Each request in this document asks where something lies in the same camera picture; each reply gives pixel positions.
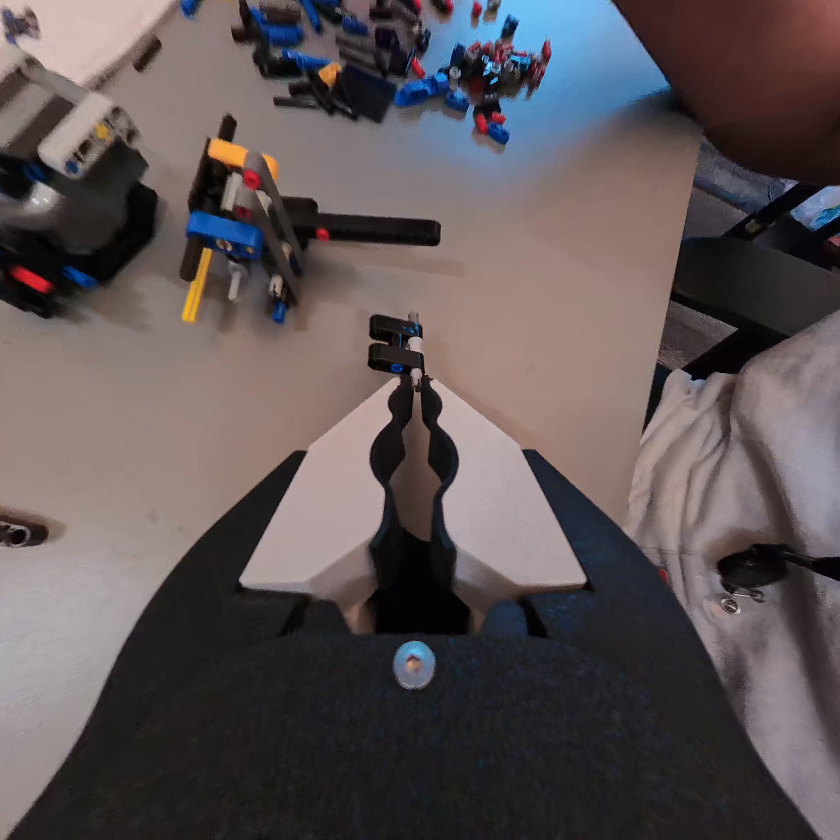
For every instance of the white lego instruction booklet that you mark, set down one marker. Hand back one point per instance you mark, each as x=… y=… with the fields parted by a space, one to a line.
x=85 y=33

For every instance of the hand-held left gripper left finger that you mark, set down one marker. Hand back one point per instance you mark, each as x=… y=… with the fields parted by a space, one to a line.
x=315 y=518

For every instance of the blue yellow lego subassembly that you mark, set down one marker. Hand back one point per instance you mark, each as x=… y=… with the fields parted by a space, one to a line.
x=243 y=223

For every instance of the grey lego pin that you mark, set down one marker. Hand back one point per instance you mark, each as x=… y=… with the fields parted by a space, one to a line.
x=415 y=344

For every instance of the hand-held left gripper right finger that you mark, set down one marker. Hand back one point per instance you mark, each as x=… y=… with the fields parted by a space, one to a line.
x=512 y=518

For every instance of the large black grey lego chassis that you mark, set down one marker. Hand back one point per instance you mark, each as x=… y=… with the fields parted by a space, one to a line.
x=72 y=197

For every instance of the black harness buckle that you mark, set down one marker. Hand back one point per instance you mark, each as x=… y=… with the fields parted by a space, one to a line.
x=751 y=565

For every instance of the short black lego beam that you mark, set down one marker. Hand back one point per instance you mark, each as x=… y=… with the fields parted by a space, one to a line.
x=387 y=358
x=387 y=325

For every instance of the pile of loose lego pieces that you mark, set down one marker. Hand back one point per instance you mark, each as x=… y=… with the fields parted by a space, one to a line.
x=367 y=59

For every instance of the black office chair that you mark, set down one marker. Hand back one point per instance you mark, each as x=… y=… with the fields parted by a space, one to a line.
x=741 y=282

